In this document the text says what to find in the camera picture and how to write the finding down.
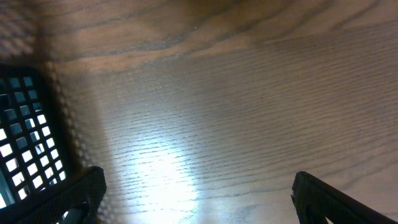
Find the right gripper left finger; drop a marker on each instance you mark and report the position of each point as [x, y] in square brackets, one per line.
[79, 195]

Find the black plastic mesh basket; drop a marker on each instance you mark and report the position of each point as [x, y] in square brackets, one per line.
[34, 152]

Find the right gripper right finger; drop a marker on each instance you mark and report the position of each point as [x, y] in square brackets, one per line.
[317, 202]

